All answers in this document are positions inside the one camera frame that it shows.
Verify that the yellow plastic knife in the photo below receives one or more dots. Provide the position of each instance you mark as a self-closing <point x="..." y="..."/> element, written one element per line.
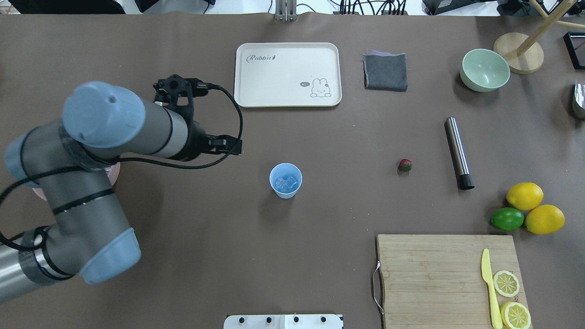
<point x="486" y="274"/>

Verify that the bamboo cutting board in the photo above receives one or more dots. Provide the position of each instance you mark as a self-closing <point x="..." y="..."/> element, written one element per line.
<point x="434" y="281"/>

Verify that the grey folded cloth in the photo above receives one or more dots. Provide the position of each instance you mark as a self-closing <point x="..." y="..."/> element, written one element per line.
<point x="385" y="71"/>

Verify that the steel ice scoop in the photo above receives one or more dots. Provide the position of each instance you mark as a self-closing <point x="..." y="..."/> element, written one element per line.
<point x="578" y="102"/>

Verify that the aluminium frame post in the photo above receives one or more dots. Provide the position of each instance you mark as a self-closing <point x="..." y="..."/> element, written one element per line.
<point x="285" y="10"/>

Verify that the black glass tray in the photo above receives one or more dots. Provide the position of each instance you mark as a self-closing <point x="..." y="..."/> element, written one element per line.
<point x="575" y="44"/>

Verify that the green lime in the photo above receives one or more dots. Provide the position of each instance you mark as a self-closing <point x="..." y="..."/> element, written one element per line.
<point x="507" y="219"/>

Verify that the mint green bowl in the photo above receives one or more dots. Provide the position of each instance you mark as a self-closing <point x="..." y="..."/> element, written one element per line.
<point x="483" y="70"/>

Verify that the wooden cup tree stand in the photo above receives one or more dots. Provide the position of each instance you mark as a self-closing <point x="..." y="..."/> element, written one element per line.
<point x="522" y="53"/>

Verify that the clear ice cube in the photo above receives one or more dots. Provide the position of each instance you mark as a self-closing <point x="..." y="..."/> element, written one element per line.
<point x="279" y="184"/>
<point x="290" y="183"/>

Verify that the cream rabbit tray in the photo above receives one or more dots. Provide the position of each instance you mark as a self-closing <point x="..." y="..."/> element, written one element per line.
<point x="287" y="75"/>

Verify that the red strawberry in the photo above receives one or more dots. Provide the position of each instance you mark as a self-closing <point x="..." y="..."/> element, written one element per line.
<point x="405" y="165"/>

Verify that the light blue plastic cup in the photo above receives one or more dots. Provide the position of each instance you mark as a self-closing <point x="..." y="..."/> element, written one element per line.
<point x="285" y="169"/>

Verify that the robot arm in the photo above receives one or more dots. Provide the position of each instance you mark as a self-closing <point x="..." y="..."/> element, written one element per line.
<point x="101" y="125"/>

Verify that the pink bowl of ice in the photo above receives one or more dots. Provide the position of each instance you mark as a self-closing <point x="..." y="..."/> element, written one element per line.
<point x="112" y="173"/>

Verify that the lemon slice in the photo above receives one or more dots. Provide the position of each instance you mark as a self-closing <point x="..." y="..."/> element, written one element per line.
<point x="506" y="283"/>
<point x="515" y="315"/>

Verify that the steel muddler with black tip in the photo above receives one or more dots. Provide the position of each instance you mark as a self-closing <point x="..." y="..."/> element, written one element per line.
<point x="463" y="176"/>

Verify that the yellow lemon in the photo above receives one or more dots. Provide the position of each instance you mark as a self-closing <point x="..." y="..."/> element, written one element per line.
<point x="525" y="196"/>
<point x="544" y="219"/>

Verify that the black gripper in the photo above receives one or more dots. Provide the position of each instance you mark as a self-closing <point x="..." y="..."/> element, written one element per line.
<point x="197" y="138"/>

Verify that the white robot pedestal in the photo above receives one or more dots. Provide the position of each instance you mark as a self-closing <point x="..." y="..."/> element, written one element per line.
<point x="284" y="321"/>

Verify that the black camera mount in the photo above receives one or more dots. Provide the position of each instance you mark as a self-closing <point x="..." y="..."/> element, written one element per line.
<point x="176" y="94"/>

